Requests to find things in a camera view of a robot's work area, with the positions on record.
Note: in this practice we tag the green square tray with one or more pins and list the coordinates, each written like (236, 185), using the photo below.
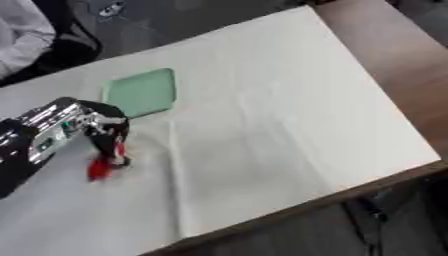
(140, 93)

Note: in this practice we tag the red toy object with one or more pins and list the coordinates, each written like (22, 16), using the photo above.
(100, 169)

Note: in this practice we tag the black tripod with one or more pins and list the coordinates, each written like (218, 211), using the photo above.
(373, 216)

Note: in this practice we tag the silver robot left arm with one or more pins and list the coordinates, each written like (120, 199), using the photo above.
(41, 133)

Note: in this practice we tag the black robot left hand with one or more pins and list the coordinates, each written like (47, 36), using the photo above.
(108, 133)

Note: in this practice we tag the person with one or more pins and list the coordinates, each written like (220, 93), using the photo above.
(20, 35)

